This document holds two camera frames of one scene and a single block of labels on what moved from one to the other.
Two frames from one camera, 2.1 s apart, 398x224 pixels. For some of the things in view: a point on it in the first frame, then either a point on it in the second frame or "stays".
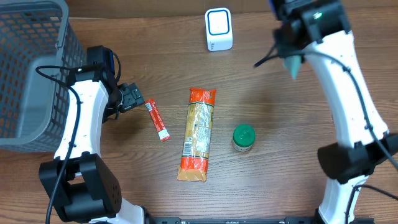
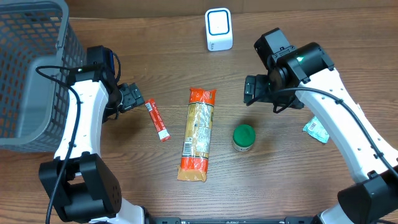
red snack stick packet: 163,132 stays
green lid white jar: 243,137 stays
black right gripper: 280,38 → 250,90
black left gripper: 134,97 stays
